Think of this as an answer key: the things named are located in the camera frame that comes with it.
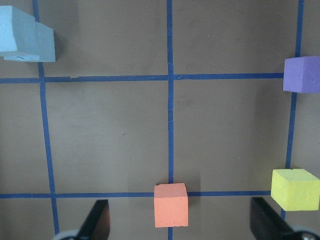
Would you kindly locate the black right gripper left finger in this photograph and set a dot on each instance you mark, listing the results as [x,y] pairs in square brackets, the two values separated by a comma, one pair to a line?
[97,225]

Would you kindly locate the orange foam block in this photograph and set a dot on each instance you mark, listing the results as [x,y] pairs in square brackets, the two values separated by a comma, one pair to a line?
[171,205]

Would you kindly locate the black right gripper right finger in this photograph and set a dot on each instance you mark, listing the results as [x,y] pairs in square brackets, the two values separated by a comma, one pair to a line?
[265,223]

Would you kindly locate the light blue foam block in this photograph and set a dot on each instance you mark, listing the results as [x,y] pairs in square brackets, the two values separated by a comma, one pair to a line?
[17,32]
[45,47]

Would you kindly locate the yellow foam block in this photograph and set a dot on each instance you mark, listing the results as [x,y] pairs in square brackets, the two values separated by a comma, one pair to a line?
[295,190]

